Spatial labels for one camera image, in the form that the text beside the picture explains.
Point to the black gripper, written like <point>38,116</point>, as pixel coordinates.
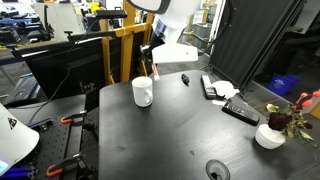
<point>146,50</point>

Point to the small black clicker remote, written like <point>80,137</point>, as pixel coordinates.
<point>185,79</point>

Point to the white round vase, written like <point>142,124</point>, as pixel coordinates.
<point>269,138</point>

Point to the orange handled clamp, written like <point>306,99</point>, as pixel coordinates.
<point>57,169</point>
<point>71,118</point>

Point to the black keyboard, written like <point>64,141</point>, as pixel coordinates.
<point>26,91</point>

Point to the black folding partition screen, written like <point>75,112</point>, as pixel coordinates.
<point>251,29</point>

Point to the grey and black remote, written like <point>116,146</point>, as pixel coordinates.
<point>209,90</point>

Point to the black camera on stand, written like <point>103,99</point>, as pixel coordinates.
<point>110,14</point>

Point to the yellow wooden easel frame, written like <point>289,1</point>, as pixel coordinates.
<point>126,34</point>

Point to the lower orange handled clamp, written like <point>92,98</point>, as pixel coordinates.
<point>57,169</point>

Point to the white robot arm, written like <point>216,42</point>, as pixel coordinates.
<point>171,17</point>

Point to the table cable grommet hole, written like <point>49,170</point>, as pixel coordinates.
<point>217,170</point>

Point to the large black monitor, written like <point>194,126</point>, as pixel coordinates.
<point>67,68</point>

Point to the upper orange handled clamp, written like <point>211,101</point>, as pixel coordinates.
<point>71,118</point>

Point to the black remote control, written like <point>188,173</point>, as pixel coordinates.
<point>241,113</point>

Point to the crumpled white tissue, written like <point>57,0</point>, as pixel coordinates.
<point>225,89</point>

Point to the grey storage bins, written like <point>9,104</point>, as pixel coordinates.
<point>202,30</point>

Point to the white ceramic mug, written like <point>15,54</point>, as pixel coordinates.
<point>142,91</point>

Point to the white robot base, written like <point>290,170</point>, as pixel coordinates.
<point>17,140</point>

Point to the orange and white marker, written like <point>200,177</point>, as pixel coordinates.
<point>155,72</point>

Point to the blue recycling bin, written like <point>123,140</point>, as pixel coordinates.
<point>280,85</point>

